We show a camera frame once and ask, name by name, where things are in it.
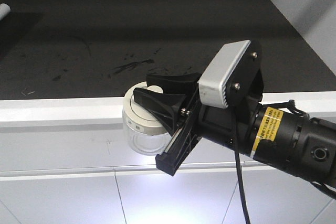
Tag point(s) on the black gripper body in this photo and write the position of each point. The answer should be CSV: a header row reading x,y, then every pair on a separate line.
x,y
230,127

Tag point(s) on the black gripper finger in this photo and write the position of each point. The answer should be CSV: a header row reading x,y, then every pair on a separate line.
x,y
165,108
184,84

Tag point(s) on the glass jar with cream lid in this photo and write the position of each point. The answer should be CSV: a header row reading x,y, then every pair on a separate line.
x,y
142,131

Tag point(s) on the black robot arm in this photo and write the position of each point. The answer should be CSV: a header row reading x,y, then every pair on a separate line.
x,y
278,135

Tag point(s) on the middle white cabinet door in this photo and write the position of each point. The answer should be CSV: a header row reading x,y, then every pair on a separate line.
x,y
197,195

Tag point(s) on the white cabinet door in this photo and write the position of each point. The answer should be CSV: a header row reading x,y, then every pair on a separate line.
x,y
79,198
276,197
197,195

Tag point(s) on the right white cabinet door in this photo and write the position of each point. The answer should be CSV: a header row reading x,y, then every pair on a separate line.
x,y
276,197

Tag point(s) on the white fume hood base cabinet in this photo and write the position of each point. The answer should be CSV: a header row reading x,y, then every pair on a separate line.
x,y
85,136

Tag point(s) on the left white cabinet door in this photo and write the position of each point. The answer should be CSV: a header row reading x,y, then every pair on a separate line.
x,y
79,198

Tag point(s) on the white cylinder at left edge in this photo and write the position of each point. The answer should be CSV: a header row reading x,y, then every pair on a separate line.
x,y
4,10

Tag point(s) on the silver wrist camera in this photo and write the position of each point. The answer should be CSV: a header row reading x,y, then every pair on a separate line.
x,y
213,81

